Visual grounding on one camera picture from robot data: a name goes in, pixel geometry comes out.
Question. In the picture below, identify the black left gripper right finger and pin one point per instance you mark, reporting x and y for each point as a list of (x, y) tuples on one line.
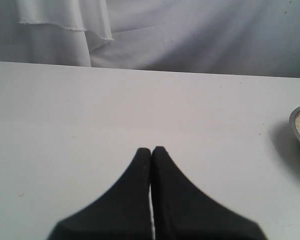
[(183, 212)]

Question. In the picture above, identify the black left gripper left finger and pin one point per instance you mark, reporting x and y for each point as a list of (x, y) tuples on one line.
[(121, 213)]

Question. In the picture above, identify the white backdrop cloth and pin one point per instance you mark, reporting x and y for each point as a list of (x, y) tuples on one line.
[(245, 37)]

